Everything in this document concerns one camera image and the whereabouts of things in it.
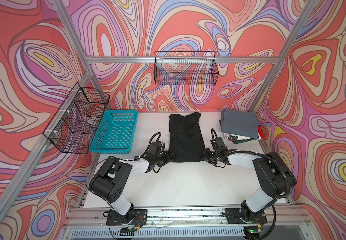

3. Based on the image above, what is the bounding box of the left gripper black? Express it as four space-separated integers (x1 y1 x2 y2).
153 150 177 168

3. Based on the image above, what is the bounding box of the black wire basket left wall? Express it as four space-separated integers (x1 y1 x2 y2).
43 83 110 154

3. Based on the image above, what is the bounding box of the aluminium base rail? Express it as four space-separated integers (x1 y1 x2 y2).
57 204 319 240

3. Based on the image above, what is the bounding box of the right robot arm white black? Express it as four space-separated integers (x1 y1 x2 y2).
203 129 297 223

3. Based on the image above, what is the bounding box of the black wire basket wall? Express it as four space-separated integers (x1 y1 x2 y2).
154 50 219 86
43 83 110 154

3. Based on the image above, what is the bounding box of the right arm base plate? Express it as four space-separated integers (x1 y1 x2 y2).
221 208 268 225

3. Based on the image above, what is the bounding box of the white folded t shirt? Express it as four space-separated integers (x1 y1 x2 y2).
224 133 254 142

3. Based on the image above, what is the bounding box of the teal plastic basket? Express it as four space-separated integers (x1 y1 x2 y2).
90 110 139 154

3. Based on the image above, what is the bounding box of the black wire basket back wall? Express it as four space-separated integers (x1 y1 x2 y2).
154 50 219 86

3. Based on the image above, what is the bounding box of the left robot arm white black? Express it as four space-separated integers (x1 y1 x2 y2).
86 132 176 231

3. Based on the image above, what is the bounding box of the aluminium frame crossbar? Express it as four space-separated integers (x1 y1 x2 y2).
86 56 280 64

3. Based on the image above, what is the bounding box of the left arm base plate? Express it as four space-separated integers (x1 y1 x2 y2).
103 209 148 226

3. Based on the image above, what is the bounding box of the black t shirt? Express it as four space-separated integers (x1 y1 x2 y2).
169 112 205 163

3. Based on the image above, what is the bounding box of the red folded t shirt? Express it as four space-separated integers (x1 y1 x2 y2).
258 126 265 139

